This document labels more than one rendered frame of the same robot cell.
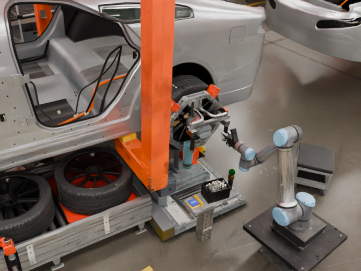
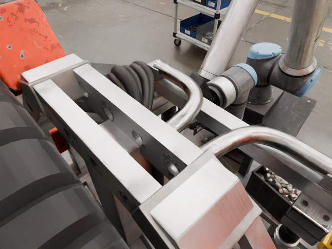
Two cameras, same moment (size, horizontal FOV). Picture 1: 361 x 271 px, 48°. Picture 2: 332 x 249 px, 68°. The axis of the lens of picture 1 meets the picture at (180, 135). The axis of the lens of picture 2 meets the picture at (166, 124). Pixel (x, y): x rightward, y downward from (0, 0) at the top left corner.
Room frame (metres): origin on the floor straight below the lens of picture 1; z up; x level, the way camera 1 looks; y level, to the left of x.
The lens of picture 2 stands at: (2.96, 0.05, 1.26)
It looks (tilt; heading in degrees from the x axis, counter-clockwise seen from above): 45 degrees down; 261
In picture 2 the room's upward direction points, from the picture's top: straight up
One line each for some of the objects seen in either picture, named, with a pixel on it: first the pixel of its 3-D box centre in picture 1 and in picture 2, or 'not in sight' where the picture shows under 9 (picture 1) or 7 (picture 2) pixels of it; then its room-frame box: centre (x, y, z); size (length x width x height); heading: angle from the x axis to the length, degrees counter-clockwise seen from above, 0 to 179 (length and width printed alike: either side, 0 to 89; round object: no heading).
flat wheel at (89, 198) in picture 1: (94, 179); not in sight; (2.68, 0.73, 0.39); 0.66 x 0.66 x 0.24
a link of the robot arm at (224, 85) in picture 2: (240, 145); (217, 93); (2.72, -0.50, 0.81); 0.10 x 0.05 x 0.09; 124
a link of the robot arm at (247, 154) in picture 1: (246, 151); (235, 83); (2.65, -0.54, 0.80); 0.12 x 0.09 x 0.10; 34
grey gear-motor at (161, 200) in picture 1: (158, 180); not in sight; (2.86, 0.18, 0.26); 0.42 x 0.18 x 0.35; 34
